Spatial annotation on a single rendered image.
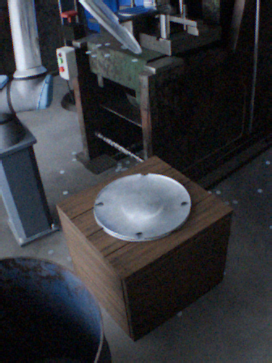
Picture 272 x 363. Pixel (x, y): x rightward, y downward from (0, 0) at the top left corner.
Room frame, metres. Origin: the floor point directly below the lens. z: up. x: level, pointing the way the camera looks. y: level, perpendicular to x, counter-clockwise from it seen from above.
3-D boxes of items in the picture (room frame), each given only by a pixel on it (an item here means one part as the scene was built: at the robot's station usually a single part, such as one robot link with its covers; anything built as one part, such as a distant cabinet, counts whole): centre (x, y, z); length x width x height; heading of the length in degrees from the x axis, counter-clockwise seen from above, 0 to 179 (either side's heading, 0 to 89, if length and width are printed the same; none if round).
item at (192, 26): (1.50, -0.25, 0.76); 0.17 x 0.06 x 0.10; 37
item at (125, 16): (1.53, -0.01, 0.72); 0.25 x 0.14 x 0.14; 127
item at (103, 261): (0.90, -0.01, 0.18); 0.40 x 0.38 x 0.35; 123
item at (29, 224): (1.22, 0.46, 0.23); 0.19 x 0.19 x 0.45; 29
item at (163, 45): (1.64, -0.15, 0.68); 0.45 x 0.30 x 0.06; 37
